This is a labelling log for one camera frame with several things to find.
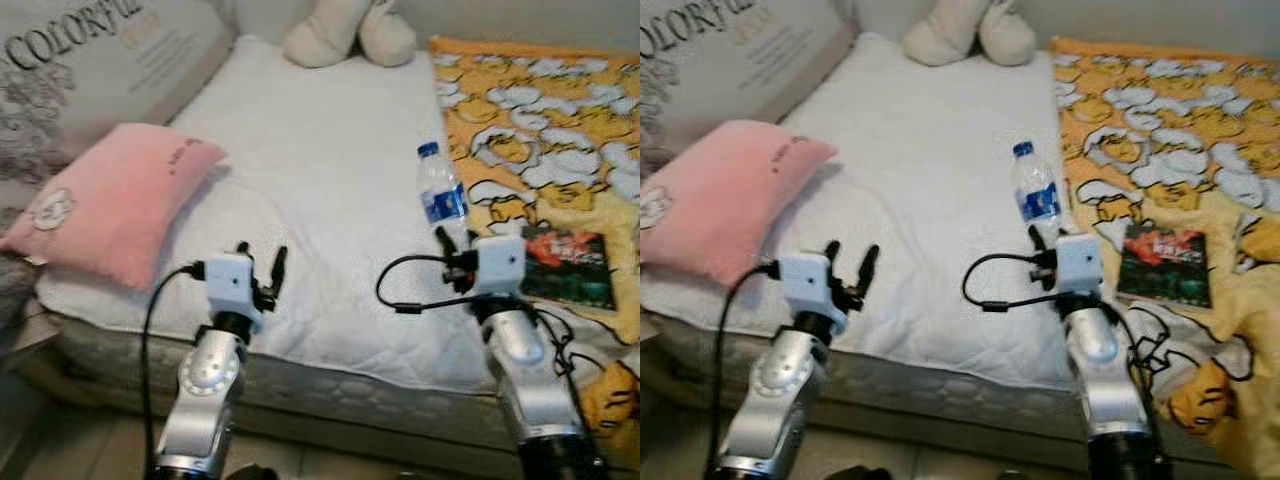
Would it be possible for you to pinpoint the clear water bottle blue label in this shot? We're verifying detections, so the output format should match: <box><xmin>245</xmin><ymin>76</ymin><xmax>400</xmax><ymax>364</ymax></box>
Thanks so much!
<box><xmin>1010</xmin><ymin>141</ymin><xmax>1066</xmax><ymax>249</ymax></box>
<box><xmin>416</xmin><ymin>141</ymin><xmax>473</xmax><ymax>251</ymax></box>

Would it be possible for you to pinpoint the dark red-green cover book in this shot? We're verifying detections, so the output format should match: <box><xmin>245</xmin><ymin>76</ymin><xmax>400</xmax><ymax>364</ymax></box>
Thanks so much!
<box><xmin>1116</xmin><ymin>224</ymin><xmax>1213</xmax><ymax>309</ymax></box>
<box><xmin>520</xmin><ymin>225</ymin><xmax>617</xmax><ymax>311</ymax></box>

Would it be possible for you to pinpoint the pink pillow with fist print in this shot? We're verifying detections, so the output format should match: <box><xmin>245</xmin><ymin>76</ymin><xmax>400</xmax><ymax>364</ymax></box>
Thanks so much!
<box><xmin>0</xmin><ymin>122</ymin><xmax>229</xmax><ymax>291</ymax></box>
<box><xmin>640</xmin><ymin>120</ymin><xmax>839</xmax><ymax>289</ymax></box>

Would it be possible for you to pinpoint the yellow cartoon egg blanket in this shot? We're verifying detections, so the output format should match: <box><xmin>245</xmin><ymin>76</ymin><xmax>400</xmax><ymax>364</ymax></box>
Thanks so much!
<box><xmin>428</xmin><ymin>38</ymin><xmax>641</xmax><ymax>473</ymax></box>
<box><xmin>1050</xmin><ymin>38</ymin><xmax>1280</xmax><ymax>477</ymax></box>

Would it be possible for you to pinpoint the white quilted mattress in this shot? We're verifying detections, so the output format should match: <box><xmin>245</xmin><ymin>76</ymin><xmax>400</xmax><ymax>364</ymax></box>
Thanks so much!
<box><xmin>35</xmin><ymin>35</ymin><xmax>623</xmax><ymax>401</ymax></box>
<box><xmin>650</xmin><ymin>32</ymin><xmax>1241</xmax><ymax>401</ymax></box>

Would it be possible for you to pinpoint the beige bed base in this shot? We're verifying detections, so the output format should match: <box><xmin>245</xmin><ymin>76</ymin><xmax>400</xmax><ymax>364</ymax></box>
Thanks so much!
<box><xmin>645</xmin><ymin>330</ymin><xmax>1101</xmax><ymax>461</ymax></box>
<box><xmin>15</xmin><ymin>330</ymin><xmax>523</xmax><ymax>457</ymax></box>

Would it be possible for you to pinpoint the grey printed headboard panel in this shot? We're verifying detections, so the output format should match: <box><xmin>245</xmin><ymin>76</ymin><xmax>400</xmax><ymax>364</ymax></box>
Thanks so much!
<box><xmin>640</xmin><ymin>0</ymin><xmax>859</xmax><ymax>156</ymax></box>
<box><xmin>0</xmin><ymin>0</ymin><xmax>236</xmax><ymax>336</ymax></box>

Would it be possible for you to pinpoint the beige plush toy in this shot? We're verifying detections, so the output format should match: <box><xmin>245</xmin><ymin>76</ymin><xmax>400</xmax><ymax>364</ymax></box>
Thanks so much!
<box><xmin>282</xmin><ymin>0</ymin><xmax>417</xmax><ymax>69</ymax></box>
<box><xmin>902</xmin><ymin>0</ymin><xmax>1038</xmax><ymax>67</ymax></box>

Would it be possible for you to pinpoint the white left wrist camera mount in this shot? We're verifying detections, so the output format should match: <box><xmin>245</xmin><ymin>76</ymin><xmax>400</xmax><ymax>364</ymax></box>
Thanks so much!
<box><xmin>205</xmin><ymin>252</ymin><xmax>263</xmax><ymax>319</ymax></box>
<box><xmin>778</xmin><ymin>252</ymin><xmax>846</xmax><ymax>319</ymax></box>

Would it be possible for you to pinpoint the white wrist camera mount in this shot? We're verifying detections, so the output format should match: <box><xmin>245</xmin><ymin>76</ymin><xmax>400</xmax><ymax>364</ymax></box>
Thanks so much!
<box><xmin>205</xmin><ymin>252</ymin><xmax>263</xmax><ymax>319</ymax></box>
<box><xmin>1055</xmin><ymin>234</ymin><xmax>1104</xmax><ymax>296</ymax></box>
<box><xmin>778</xmin><ymin>252</ymin><xmax>846</xmax><ymax>319</ymax></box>
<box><xmin>474</xmin><ymin>236</ymin><xmax>527</xmax><ymax>299</ymax></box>

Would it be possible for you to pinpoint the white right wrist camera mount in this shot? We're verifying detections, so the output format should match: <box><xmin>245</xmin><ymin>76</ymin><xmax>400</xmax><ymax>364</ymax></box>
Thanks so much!
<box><xmin>1055</xmin><ymin>234</ymin><xmax>1104</xmax><ymax>296</ymax></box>
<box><xmin>474</xmin><ymin>236</ymin><xmax>527</xmax><ymax>299</ymax></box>

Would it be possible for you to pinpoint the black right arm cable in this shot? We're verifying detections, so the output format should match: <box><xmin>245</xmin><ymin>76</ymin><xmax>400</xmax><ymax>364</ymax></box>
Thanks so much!
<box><xmin>961</xmin><ymin>254</ymin><xmax>1177</xmax><ymax>403</ymax></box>
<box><xmin>375</xmin><ymin>254</ymin><xmax>601</xmax><ymax>403</ymax></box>

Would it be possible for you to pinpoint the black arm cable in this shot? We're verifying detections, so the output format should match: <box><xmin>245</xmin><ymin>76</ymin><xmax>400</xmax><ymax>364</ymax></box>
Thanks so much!
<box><xmin>140</xmin><ymin>261</ymin><xmax>209</xmax><ymax>473</ymax></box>
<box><xmin>704</xmin><ymin>261</ymin><xmax>784</xmax><ymax>477</ymax></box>
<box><xmin>961</xmin><ymin>254</ymin><xmax>1177</xmax><ymax>403</ymax></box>
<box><xmin>375</xmin><ymin>254</ymin><xmax>601</xmax><ymax>403</ymax></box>

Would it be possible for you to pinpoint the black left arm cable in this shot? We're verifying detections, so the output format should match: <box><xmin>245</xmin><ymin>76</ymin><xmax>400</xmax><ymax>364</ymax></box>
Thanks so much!
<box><xmin>704</xmin><ymin>261</ymin><xmax>784</xmax><ymax>477</ymax></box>
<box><xmin>140</xmin><ymin>261</ymin><xmax>209</xmax><ymax>473</ymax></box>

